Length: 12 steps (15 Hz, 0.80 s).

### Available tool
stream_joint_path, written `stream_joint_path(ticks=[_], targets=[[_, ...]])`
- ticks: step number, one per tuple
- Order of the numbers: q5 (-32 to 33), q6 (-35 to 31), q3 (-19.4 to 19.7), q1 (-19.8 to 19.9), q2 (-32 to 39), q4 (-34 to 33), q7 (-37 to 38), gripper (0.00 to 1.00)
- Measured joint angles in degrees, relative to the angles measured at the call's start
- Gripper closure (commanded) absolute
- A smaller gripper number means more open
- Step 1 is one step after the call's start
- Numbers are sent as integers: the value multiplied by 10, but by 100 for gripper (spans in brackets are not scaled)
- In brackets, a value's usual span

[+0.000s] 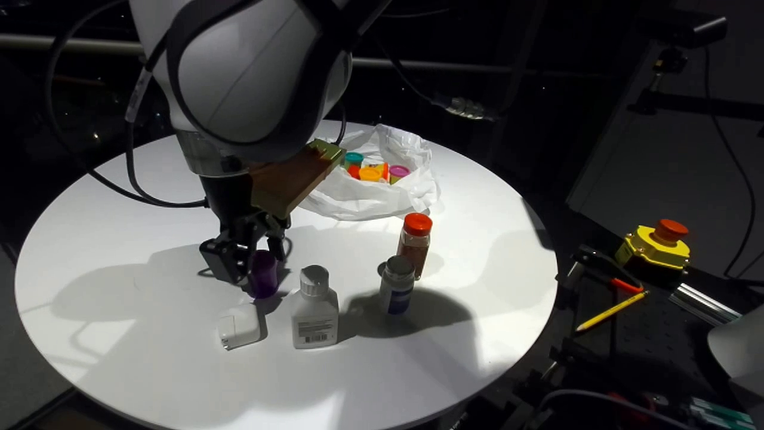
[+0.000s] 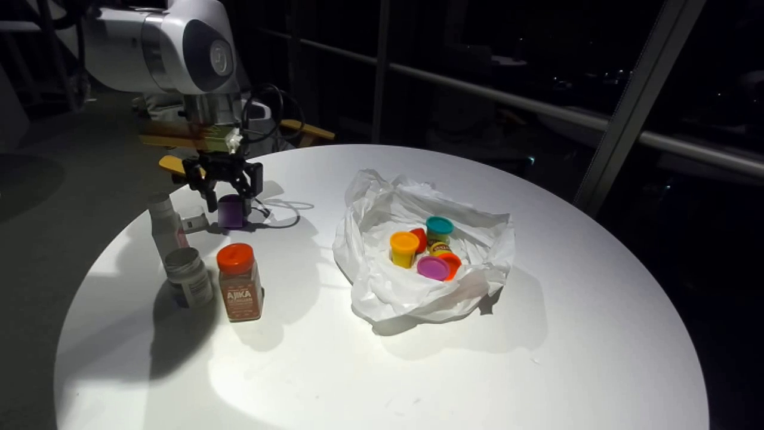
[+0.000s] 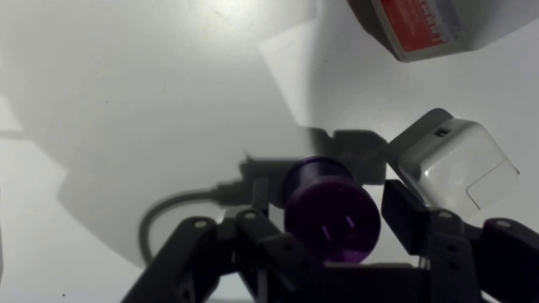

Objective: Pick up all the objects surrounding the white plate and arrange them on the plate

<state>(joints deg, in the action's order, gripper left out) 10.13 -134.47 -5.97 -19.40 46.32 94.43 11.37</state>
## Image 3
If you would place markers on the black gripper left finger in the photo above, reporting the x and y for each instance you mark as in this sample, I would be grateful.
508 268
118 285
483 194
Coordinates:
246 263

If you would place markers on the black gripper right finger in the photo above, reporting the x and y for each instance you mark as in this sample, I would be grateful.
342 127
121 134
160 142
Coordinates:
476 263

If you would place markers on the purple plastic container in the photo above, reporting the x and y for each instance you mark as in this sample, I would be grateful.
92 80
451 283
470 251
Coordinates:
333 221

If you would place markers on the white power adapter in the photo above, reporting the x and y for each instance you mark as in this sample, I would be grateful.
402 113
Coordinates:
454 169

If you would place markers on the square white bottle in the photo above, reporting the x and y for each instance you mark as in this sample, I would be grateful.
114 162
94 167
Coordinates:
438 26

